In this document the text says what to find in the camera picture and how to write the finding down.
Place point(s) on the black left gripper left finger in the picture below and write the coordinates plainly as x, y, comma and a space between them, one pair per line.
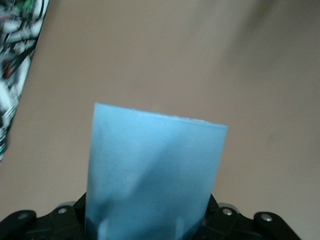
50, 225

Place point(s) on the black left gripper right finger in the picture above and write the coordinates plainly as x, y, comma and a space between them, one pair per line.
237, 227

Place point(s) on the blue plastic cup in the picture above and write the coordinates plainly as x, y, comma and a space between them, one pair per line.
155, 162

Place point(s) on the brown table cover sheet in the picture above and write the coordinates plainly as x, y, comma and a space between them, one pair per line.
200, 62

